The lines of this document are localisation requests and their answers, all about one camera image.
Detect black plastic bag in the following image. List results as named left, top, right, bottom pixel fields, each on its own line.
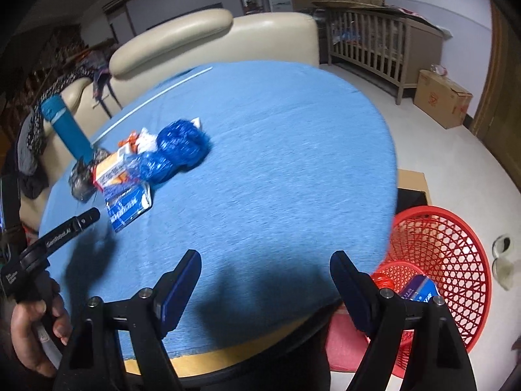
left=68, top=147, right=110, bottom=202

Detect blue and white box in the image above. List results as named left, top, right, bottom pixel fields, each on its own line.
left=104, top=182, right=153, bottom=232

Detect red and yellow box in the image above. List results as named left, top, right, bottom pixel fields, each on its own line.
left=93, top=144, right=133, bottom=192

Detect orange wrapper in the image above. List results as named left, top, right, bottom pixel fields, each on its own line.
left=118, top=132, right=139, bottom=153

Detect blue plastic bag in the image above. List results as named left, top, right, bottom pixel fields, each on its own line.
left=124, top=118, right=212, bottom=184

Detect red mesh trash basket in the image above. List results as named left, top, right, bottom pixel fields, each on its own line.
left=372, top=206, right=492, bottom=351

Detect person's left hand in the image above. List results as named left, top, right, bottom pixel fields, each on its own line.
left=11, top=279, right=72, bottom=378

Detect blue packet in basket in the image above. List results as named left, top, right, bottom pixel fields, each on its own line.
left=399, top=274, right=439, bottom=302

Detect grey clothes on sofa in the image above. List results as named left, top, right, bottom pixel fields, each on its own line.
left=15, top=110, right=49, bottom=200

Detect dotted black scarf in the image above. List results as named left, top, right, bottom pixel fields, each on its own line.
left=24, top=65, right=94, bottom=157

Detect blue round table cloth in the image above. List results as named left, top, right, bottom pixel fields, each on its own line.
left=49, top=61, right=397, bottom=356

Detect blue thermos bottle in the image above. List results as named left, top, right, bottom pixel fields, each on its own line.
left=41, top=94, right=94, bottom=164

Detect cream leather sofa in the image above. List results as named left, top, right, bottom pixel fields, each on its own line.
left=18, top=7, right=321, bottom=229

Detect brown cardboard box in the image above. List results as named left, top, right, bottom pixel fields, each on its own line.
left=413, top=70, right=472, bottom=129

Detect wooden baby crib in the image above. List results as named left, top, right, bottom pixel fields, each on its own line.
left=314, top=0, right=445, bottom=104

